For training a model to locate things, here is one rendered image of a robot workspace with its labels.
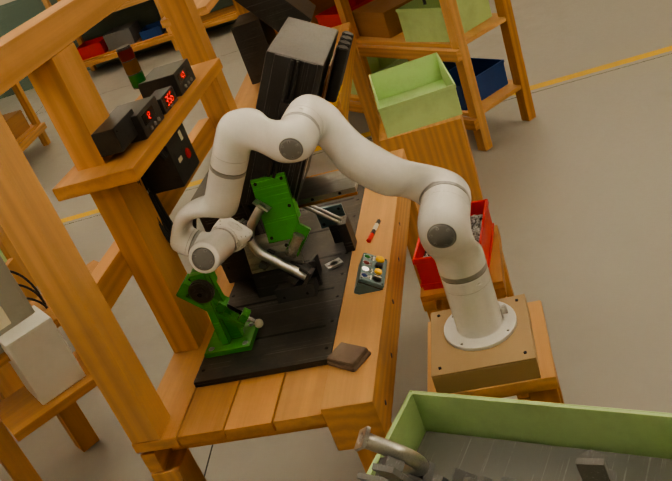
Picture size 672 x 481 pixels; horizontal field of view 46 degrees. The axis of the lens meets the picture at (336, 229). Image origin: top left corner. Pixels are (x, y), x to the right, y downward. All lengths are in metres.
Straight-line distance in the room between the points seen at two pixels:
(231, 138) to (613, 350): 2.01
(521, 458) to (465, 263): 0.46
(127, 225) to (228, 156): 0.56
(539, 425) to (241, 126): 0.94
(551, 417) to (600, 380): 1.46
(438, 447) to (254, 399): 0.56
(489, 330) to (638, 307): 1.60
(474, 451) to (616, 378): 1.44
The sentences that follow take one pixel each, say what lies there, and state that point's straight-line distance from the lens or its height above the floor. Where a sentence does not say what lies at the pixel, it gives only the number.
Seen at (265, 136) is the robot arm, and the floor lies 1.60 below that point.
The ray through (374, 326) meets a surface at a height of 0.90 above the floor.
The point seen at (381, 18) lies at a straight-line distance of 5.48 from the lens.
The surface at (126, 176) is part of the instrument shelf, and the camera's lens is 2.14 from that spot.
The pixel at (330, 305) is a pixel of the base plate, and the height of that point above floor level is 0.90.
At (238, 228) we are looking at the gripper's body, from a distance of 2.21.
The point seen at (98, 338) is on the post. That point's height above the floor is 1.24.
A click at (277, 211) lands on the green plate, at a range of 2.46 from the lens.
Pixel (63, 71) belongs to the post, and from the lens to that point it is 2.21.
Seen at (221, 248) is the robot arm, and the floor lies 1.31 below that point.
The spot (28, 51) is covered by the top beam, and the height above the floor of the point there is 1.90.
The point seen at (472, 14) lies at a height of 0.81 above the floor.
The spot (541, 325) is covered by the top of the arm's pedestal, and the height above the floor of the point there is 0.85.
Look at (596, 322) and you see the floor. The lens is 3.51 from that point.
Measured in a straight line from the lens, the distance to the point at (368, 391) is 2.03.
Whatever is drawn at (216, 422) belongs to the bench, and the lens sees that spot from 2.20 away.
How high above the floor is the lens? 2.17
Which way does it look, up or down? 27 degrees down
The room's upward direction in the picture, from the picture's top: 20 degrees counter-clockwise
